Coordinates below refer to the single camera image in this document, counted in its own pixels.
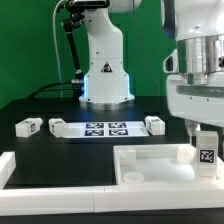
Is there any black cable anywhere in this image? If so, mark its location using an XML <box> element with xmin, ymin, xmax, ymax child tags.
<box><xmin>27</xmin><ymin>81</ymin><xmax>83</xmax><ymax>99</ymax></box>

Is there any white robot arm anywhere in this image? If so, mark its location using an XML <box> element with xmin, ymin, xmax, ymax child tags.
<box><xmin>80</xmin><ymin>0</ymin><xmax>224</xmax><ymax>135</ymax></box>

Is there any white U-shaped fence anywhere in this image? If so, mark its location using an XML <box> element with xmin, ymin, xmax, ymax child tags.
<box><xmin>0</xmin><ymin>152</ymin><xmax>224</xmax><ymax>216</ymax></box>

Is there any white tag sheet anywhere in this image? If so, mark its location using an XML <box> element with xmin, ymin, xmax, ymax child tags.
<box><xmin>64</xmin><ymin>121</ymin><xmax>148</xmax><ymax>138</ymax></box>

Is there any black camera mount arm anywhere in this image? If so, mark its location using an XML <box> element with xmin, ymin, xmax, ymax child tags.
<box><xmin>62</xmin><ymin>0</ymin><xmax>110</xmax><ymax>82</ymax></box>

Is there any white cable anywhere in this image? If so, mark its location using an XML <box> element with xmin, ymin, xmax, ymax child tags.
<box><xmin>52</xmin><ymin>0</ymin><xmax>66</xmax><ymax>98</ymax></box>

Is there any white square tabletop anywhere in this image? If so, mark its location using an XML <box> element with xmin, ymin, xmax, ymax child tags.
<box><xmin>113</xmin><ymin>144</ymin><xmax>224</xmax><ymax>185</ymax></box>

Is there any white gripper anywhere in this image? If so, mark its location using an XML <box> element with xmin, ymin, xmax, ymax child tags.
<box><xmin>166</xmin><ymin>72</ymin><xmax>224</xmax><ymax>146</ymax></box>

